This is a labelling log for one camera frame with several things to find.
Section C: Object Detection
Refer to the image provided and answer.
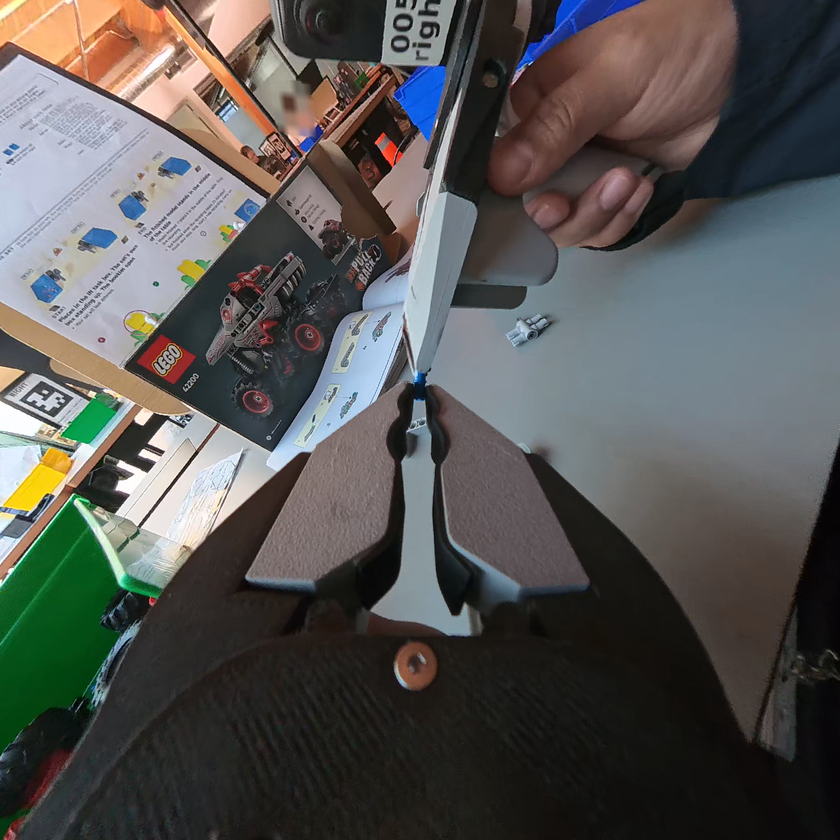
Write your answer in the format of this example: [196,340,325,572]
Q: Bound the green plastic bin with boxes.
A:
[0,495,165,840]

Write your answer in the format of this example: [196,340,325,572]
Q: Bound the red LEGO wheel hubs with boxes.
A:
[0,705,93,798]

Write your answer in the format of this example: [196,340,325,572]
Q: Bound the printed task instruction sheet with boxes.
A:
[0,42,270,368]

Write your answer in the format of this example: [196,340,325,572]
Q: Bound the wooden shelf rail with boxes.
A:
[0,403,142,578]

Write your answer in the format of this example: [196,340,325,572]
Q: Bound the person's right hand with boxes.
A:
[489,0,742,250]

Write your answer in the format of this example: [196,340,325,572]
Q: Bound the person's dark clothing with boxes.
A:
[755,453,840,788]

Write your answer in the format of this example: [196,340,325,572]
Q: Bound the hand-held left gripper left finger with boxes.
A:
[245,384,417,614]

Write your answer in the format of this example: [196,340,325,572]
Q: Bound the black and white marker tag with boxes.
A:
[0,373,89,427]

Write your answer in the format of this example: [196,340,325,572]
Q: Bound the clear plastic bag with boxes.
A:
[75,499,198,585]

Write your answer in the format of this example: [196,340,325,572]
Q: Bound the black lego box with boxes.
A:
[123,141,398,452]

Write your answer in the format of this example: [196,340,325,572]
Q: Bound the small grey lego connector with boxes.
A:
[505,314,553,347]

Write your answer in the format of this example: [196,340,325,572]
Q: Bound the yellow storage crate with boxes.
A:
[0,449,73,519]

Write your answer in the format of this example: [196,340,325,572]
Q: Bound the black tire with white hub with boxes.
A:
[88,623,142,706]

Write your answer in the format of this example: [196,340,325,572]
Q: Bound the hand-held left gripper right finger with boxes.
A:
[423,384,592,636]

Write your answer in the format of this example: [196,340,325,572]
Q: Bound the person's right forearm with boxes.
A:
[591,0,840,252]

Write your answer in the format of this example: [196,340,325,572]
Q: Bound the black rubber tire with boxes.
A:
[98,591,148,634]

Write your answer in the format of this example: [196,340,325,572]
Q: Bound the white sticker sheet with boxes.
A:
[167,448,245,549]

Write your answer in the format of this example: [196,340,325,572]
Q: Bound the green storage crate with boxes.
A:
[62,397,122,444]

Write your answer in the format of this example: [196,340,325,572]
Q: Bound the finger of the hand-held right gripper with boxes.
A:
[402,190,478,376]

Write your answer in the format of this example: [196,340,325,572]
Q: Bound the open instruction booklet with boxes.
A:
[266,259,411,470]

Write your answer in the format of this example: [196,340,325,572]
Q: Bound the blue plastic crate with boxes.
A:
[392,0,631,139]

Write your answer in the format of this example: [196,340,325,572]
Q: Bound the brown cardboard board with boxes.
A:
[0,302,194,416]

